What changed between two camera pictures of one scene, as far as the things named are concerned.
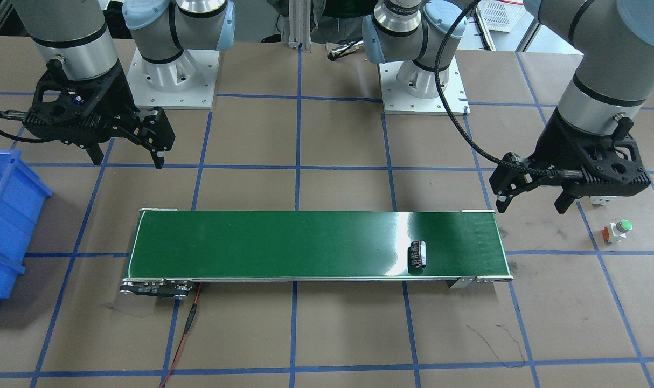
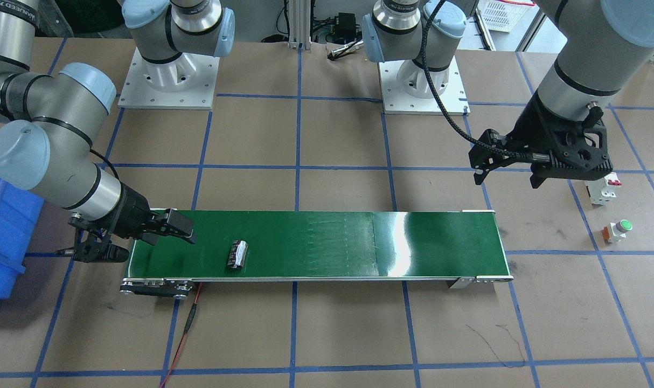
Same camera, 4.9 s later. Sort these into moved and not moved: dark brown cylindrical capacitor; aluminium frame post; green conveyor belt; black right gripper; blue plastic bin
Moved: black right gripper; dark brown cylindrical capacitor
Not moved: blue plastic bin; aluminium frame post; green conveyor belt
